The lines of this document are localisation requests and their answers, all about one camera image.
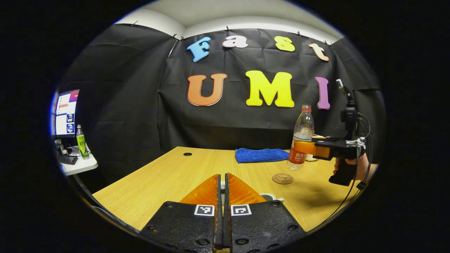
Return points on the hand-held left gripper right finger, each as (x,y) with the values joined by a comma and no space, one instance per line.
(260,225)

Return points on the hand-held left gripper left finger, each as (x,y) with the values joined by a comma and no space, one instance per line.
(182,225)

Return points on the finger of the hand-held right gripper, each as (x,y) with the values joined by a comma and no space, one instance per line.
(328,139)
(334,149)

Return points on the clear water bottle red label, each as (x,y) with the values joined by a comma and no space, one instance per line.
(304,126)

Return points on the white teacup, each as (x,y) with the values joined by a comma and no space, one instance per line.
(269,196)

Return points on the round brown coaster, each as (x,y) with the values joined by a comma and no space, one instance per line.
(282,178)

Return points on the green drink bottle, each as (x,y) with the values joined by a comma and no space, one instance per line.
(83,144)

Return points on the white toaster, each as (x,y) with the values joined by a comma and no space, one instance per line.
(311,158)

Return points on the blue towel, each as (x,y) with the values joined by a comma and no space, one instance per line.
(262,155)

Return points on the black backdrop cloth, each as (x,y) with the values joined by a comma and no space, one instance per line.
(228,126)

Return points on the white side table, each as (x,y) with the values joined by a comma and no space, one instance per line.
(84,165)

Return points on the black keyboard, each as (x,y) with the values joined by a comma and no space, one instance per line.
(68,160)

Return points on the computer monitor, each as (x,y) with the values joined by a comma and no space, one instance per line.
(66,114)

